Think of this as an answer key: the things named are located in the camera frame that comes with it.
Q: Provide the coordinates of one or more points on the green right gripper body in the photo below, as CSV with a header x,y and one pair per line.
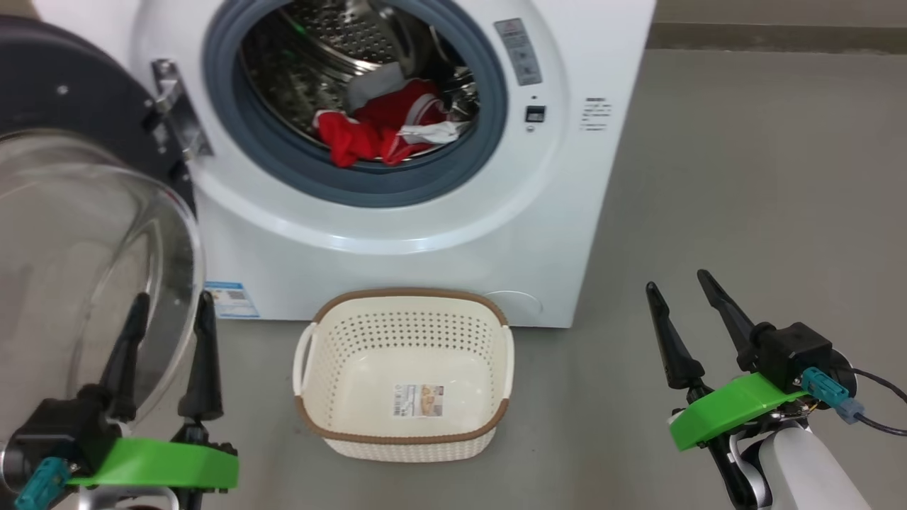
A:
x,y
730,407

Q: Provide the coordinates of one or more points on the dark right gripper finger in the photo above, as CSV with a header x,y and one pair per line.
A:
x,y
730,319
673,347

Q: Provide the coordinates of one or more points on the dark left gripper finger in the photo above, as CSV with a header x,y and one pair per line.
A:
x,y
204,368
127,361

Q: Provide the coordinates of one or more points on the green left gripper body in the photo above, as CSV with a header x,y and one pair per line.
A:
x,y
163,464

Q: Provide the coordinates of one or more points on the red and white garment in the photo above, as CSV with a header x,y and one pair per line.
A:
x,y
354,138

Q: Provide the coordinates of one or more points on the black-rimmed glass washer door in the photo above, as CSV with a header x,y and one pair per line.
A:
x,y
71,85

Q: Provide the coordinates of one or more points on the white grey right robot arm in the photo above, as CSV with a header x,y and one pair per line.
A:
x,y
808,474

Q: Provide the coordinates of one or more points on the white front-load washing machine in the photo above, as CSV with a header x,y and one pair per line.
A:
x,y
567,212

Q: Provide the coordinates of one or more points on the cream perforated laundry basket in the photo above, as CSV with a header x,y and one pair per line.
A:
x,y
382,386

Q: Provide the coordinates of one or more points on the metal door hinge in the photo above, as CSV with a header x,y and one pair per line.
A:
x,y
181,120

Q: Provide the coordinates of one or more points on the black door latch socket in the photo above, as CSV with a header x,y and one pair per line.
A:
x,y
536,113

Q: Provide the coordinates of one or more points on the blue energy label sticker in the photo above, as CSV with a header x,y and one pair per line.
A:
x,y
230,301

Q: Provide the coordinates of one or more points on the paper product label sticker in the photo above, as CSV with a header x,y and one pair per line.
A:
x,y
418,400

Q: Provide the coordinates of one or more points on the grey skirting board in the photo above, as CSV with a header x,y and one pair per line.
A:
x,y
779,39

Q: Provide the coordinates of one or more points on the grey warning sticker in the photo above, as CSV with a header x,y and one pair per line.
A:
x,y
519,53

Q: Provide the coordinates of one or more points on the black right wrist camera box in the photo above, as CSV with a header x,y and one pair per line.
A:
x,y
793,350

